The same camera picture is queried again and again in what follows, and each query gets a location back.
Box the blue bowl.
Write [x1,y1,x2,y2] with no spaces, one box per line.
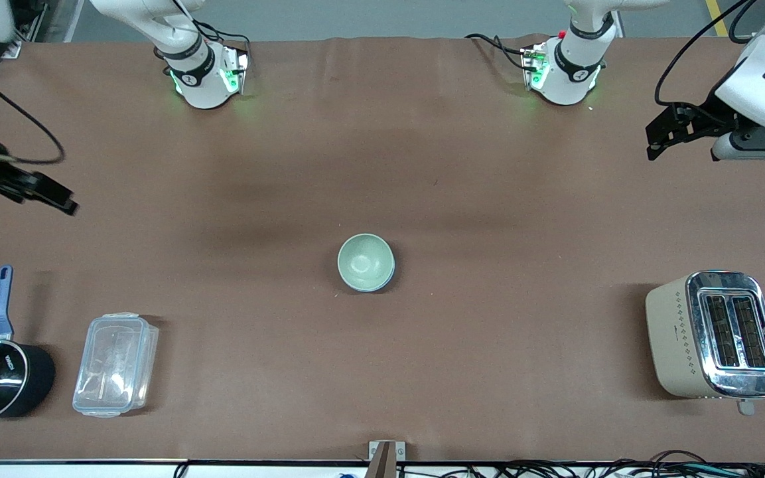
[342,256,397,294]

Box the green bowl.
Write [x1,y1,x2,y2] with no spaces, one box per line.
[337,233,395,293]

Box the clear plastic food container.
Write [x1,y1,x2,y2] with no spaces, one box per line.
[72,311,160,420]

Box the beige and chrome toaster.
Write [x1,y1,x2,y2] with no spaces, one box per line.
[645,269,765,417]

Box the brown table mat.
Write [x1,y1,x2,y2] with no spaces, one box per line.
[0,33,765,464]

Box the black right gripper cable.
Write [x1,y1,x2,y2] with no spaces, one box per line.
[0,63,66,165]

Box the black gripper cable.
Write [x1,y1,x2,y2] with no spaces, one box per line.
[654,0,756,124]
[0,63,66,165]

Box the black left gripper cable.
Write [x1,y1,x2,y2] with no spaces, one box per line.
[654,0,756,124]

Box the aluminium frame profile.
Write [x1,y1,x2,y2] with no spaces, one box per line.
[0,0,48,60]

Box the black saucepan with blue handle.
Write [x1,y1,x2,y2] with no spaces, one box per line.
[0,265,57,424]

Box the black left arm base cable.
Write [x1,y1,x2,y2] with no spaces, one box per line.
[464,33,533,71]

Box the black arm base cable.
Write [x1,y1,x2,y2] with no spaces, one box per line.
[464,33,533,71]
[162,0,252,68]

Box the black right arm base cable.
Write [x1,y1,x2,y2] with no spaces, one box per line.
[162,0,252,68]

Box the black cable tangle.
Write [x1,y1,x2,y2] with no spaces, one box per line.
[449,450,765,478]

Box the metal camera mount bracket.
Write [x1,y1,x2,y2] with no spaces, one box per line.
[368,440,407,463]

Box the camera mount pole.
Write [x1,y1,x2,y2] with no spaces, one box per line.
[370,441,398,478]

